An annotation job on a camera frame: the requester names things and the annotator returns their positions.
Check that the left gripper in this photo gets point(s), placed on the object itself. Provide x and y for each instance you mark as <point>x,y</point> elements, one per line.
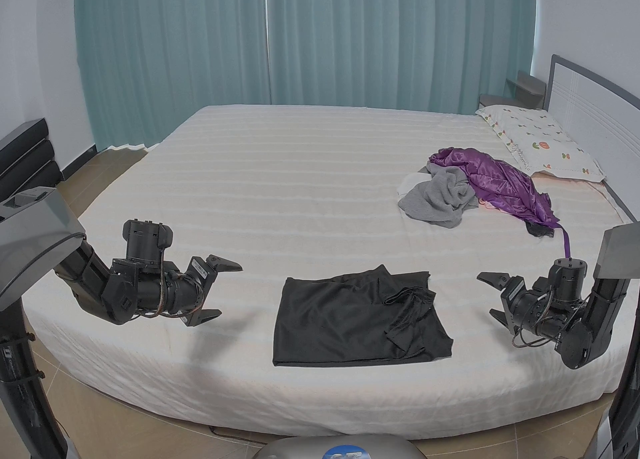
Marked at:
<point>187,292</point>

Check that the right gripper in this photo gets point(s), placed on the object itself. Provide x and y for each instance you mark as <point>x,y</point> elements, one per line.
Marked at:
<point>527,314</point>

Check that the black T-shirt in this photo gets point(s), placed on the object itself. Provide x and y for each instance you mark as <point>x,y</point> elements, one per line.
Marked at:
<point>350,317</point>

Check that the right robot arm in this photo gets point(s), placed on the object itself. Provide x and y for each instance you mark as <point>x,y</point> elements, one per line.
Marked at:
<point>595,317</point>

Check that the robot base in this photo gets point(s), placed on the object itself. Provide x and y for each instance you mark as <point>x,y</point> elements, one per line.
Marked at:
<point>300,449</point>

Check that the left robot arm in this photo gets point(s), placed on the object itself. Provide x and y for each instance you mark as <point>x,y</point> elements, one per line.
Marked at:
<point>100,287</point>

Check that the bed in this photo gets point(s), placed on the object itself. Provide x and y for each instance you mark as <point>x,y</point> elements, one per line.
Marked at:
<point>300,172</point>

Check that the small black garment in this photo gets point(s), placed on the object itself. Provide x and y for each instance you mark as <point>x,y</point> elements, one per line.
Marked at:
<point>540,230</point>

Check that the pink garment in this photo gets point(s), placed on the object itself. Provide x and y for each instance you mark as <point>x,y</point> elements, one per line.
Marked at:
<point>486,203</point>

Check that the grey garment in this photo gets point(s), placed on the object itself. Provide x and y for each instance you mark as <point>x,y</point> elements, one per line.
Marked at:
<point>440,199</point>

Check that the purple garment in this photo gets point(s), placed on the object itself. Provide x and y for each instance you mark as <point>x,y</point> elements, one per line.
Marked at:
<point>505,182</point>

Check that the white garment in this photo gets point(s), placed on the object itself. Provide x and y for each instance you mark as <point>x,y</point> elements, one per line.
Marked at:
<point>412,183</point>

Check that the white printed pillow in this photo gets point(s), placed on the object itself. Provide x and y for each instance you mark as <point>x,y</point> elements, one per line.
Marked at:
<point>540,139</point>

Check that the grey bedside table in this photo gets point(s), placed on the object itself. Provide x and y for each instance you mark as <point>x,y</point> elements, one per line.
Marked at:
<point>522,89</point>

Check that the black chest of drawers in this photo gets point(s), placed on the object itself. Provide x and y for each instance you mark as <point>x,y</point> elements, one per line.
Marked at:
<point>25,157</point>

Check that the blue-green curtain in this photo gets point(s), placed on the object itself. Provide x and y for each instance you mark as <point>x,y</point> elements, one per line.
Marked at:
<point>400,27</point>
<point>170,37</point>

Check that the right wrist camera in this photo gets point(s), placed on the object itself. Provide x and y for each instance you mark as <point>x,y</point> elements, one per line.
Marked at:
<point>540,284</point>

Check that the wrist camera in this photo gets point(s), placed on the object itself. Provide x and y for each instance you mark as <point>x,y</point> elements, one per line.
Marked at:
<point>171,269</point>
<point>540,284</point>

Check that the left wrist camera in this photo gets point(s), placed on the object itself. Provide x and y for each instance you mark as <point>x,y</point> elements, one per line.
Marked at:
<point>171,269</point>

